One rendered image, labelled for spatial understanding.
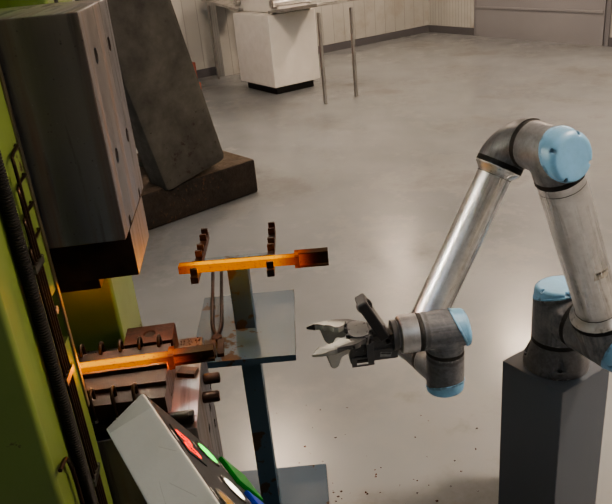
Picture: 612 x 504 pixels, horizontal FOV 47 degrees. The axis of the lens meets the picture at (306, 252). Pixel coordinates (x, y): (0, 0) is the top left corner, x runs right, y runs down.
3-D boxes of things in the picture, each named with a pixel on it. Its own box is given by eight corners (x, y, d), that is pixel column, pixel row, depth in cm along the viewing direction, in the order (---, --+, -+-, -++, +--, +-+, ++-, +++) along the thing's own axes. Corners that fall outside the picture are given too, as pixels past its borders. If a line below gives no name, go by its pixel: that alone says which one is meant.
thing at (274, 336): (294, 294, 236) (293, 289, 235) (296, 360, 199) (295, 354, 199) (205, 302, 236) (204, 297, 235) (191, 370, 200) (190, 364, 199)
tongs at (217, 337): (211, 269, 255) (211, 266, 255) (223, 267, 255) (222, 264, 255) (209, 358, 201) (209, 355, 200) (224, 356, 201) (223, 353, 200)
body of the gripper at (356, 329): (349, 368, 162) (401, 361, 162) (347, 336, 158) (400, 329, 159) (344, 351, 169) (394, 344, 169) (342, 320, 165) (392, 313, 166)
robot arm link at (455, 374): (445, 371, 179) (444, 329, 174) (473, 394, 169) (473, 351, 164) (413, 383, 176) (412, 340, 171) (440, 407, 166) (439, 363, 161)
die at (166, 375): (175, 369, 170) (170, 339, 167) (170, 421, 152) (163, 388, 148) (-1, 393, 168) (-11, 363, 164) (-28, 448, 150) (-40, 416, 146)
